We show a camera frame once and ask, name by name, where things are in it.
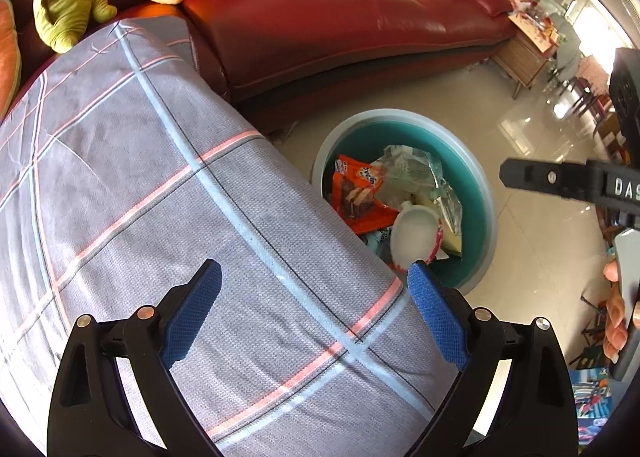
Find clear plastic bag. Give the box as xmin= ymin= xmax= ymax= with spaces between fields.
xmin=378 ymin=145 xmax=463 ymax=236

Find person's right hand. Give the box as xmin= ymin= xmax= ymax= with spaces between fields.
xmin=603 ymin=260 xmax=628 ymax=363

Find grey plaid tablecloth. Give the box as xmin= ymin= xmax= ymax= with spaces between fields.
xmin=1 ymin=16 xmax=456 ymax=456

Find wooden side table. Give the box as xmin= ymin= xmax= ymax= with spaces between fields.
xmin=492 ymin=13 xmax=556 ymax=100

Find orange snack packet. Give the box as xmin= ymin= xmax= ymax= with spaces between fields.
xmin=331 ymin=154 xmax=398 ymax=236

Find dark red leather sofa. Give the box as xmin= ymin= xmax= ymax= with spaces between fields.
xmin=1 ymin=0 xmax=515 ymax=151

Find teal plastic trash bucket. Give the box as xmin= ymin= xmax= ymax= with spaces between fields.
xmin=311 ymin=108 xmax=498 ymax=293

